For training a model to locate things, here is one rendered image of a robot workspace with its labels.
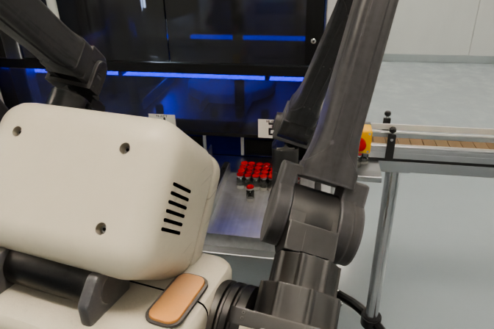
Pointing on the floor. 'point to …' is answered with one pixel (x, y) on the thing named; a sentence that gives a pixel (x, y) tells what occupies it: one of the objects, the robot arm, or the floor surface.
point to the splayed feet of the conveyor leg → (360, 311)
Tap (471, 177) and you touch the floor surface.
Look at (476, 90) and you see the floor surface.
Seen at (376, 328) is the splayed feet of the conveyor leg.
